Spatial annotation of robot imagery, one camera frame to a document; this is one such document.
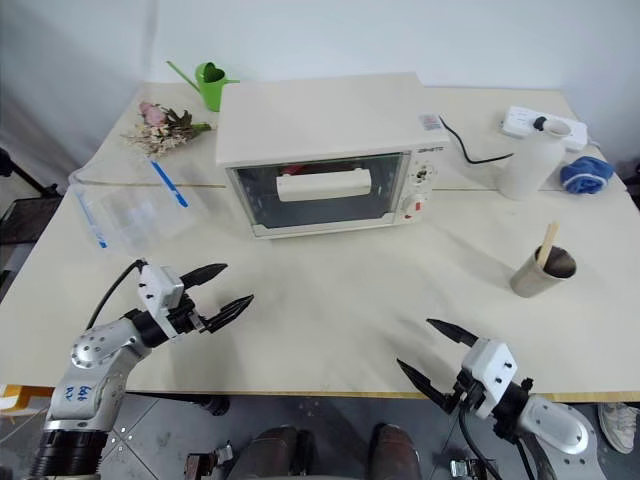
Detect clear plastic box blue clips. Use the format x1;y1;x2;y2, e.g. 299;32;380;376
69;159;197;251

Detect dried flower bouquet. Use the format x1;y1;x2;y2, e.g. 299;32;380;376
121;101;214;159

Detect metal cup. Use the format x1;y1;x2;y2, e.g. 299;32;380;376
509;245;578;299

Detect white power strip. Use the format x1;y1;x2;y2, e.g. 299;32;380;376
499;105;589;152

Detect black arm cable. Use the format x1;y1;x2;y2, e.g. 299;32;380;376
457;397;537;480
84;258;150;332

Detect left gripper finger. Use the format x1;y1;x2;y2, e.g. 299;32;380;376
199;294;256;334
179;262;229;289

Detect dark rounded shape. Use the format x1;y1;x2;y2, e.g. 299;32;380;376
234;424;317;480
368;423;422;480

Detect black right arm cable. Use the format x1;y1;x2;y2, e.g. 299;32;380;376
457;397;537;480

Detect white sneaker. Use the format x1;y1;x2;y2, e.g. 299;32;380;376
597;401;640;455

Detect white plastic bottle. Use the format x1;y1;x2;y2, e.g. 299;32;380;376
494;118;572;202

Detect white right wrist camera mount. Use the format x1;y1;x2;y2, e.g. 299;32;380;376
459;338;517;419

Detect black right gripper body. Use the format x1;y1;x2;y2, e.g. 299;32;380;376
444;371;490;414

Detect white toaster oven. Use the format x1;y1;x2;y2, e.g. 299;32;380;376
215;72;450;242

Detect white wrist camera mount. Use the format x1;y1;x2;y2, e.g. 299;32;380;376
138;263;187;343
459;338;517;419

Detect wooden sticks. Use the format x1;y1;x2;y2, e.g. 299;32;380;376
537;222;561;267

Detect metal clamp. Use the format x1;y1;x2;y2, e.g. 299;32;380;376
449;457;487;480
184;441;237;480

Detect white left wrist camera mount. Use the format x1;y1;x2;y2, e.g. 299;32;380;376
138;263;187;343

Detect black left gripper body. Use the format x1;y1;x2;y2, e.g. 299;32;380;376
167;294;211;336

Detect blue cloth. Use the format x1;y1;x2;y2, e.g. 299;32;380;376
559;155;616;196

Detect glass oven door with handle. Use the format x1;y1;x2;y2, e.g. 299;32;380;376
224;152;413;239

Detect black tripod stand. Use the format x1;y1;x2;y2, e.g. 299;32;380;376
0;146;62;199

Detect green watering can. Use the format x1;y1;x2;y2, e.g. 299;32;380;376
166;60;241;113

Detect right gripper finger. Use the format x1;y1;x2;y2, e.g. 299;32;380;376
395;357;454;414
425;318;481;348

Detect black power cable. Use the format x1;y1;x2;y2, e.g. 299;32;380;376
438;114;516;165

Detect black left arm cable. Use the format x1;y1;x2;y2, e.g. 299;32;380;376
84;258;150;332

